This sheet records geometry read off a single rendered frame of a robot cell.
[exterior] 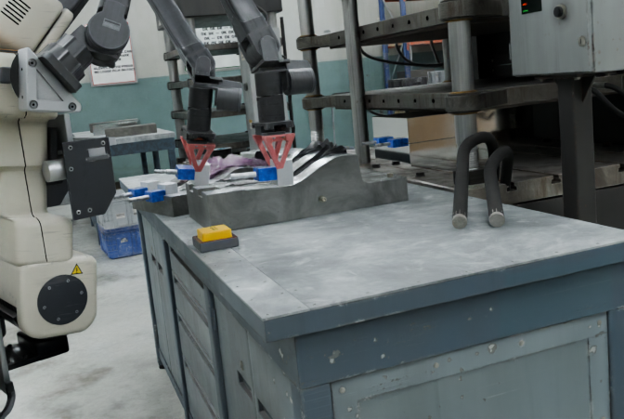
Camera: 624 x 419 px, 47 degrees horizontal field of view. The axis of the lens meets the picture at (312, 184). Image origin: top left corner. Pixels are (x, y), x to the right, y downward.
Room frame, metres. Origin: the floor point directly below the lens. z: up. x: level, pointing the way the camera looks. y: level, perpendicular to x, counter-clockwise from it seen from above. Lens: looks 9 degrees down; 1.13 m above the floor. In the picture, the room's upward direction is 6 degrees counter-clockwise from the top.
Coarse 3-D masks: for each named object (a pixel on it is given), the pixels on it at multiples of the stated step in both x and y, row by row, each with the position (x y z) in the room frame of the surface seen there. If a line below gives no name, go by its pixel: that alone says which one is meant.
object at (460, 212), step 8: (464, 152) 1.71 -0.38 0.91; (464, 160) 1.67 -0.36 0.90; (456, 168) 1.64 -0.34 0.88; (464, 168) 1.62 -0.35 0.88; (456, 176) 1.59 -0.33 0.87; (464, 176) 1.58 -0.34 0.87; (456, 184) 1.54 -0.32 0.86; (464, 184) 1.53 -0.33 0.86; (456, 192) 1.50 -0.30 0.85; (464, 192) 1.49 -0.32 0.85; (456, 200) 1.46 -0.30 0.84; (464, 200) 1.46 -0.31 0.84; (456, 208) 1.42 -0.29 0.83; (464, 208) 1.42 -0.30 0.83; (456, 216) 1.38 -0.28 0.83; (464, 216) 1.39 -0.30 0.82; (456, 224) 1.39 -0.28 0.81; (464, 224) 1.38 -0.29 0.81
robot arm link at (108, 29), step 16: (112, 0) 1.39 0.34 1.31; (128, 0) 1.43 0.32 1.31; (96, 16) 1.37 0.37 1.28; (112, 16) 1.38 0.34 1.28; (96, 32) 1.36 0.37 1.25; (112, 32) 1.37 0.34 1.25; (128, 32) 1.39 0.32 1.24; (96, 48) 1.37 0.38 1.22; (112, 48) 1.36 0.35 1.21; (96, 64) 1.44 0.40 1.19
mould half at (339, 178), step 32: (320, 160) 1.72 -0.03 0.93; (352, 160) 1.70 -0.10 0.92; (192, 192) 1.74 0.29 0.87; (224, 192) 1.59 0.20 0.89; (256, 192) 1.61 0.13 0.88; (288, 192) 1.64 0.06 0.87; (320, 192) 1.67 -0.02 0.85; (352, 192) 1.69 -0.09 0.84; (384, 192) 1.72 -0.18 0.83; (224, 224) 1.58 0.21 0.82; (256, 224) 1.61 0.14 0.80
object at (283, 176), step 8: (288, 160) 1.51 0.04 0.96; (256, 168) 1.50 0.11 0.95; (264, 168) 1.49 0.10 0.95; (272, 168) 1.50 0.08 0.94; (288, 168) 1.51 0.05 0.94; (232, 176) 1.49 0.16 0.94; (240, 176) 1.49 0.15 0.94; (248, 176) 1.50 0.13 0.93; (256, 176) 1.50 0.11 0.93; (264, 176) 1.49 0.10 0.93; (272, 176) 1.50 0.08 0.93; (280, 176) 1.50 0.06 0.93; (288, 176) 1.51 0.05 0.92; (280, 184) 1.50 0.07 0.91; (288, 184) 1.51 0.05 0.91
